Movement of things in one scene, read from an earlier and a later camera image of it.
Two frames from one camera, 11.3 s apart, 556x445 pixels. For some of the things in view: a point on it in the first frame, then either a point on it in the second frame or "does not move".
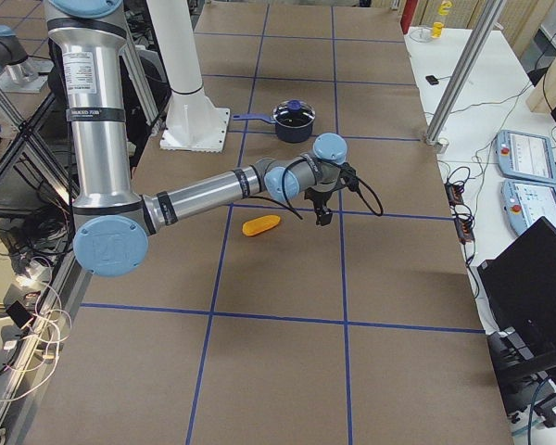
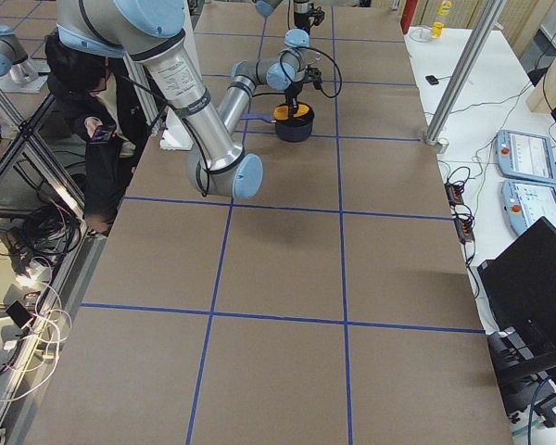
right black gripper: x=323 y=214 to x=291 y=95
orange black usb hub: x=464 y=222 does not move
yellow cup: x=437 y=30 does not move
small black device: x=432 y=80 does not move
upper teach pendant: x=525 y=157 does not move
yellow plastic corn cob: x=259 y=224 to x=282 y=112
